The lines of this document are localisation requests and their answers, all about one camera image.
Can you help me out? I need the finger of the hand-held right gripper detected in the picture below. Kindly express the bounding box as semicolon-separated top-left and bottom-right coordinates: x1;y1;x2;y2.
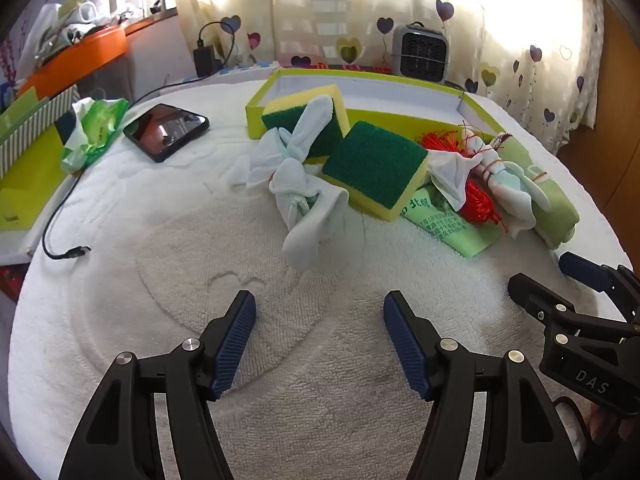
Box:
558;251;640;323
507;272;633;348

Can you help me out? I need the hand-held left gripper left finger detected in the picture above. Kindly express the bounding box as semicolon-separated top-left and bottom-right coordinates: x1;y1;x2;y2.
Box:
59;290;257;480

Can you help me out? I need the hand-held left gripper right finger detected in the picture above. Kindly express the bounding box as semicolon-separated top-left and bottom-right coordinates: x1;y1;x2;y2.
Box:
383;290;583;480

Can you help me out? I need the green towel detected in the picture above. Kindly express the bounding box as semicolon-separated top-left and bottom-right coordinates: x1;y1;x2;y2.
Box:
500;137;581;251

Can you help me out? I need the banded pale sock bundle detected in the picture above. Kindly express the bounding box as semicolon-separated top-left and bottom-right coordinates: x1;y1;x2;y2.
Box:
462;132;551;241

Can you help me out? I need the red string tassel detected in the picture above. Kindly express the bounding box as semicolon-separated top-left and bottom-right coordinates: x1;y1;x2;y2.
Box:
419;129;507;227

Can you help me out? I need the clear plastic bag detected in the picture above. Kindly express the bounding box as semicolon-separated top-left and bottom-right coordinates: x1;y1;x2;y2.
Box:
427;150;483;211

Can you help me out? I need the yellow green scouring sponge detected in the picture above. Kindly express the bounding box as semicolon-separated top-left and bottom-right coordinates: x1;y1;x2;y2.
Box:
321;121;430;222
261;84;351;161

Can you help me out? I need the lime green cardboard box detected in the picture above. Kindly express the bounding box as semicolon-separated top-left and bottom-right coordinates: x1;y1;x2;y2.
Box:
245;69;507;141

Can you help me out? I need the wooden wardrobe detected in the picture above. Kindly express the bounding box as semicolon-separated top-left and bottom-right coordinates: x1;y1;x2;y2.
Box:
555;0;640;241

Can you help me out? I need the black smartphone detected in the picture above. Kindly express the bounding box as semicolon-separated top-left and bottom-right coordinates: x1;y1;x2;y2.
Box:
122;103;211;163

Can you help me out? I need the green tissue pack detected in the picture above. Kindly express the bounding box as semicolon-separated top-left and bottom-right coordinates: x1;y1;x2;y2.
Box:
60;97;131;171

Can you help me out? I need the lime green striped box lid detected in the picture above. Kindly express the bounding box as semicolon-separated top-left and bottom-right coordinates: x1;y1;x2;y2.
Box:
0;82;81;266

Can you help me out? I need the grey space heater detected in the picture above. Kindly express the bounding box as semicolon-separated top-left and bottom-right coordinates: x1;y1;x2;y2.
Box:
391;23;447;85

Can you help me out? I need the white blue power strip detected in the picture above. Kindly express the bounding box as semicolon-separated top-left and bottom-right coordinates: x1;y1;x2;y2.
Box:
220;61;281;79

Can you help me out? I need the plaid cloth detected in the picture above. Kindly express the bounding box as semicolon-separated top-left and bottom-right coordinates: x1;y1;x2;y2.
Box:
280;62;396;74

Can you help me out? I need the black charger adapter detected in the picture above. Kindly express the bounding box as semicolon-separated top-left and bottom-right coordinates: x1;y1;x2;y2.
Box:
193;46;219;77

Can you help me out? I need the orange shelf bin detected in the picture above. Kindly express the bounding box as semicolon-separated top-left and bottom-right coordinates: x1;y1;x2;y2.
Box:
15;25;128;101

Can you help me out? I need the heart print curtain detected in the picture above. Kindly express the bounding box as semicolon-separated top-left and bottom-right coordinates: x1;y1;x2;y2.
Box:
175;0;606;156

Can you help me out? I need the white plastic bag clutter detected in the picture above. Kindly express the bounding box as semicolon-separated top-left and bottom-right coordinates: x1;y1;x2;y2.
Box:
17;0;143;68

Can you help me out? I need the black charging cable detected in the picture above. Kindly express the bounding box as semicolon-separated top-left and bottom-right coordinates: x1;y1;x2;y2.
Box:
42;21;237;262

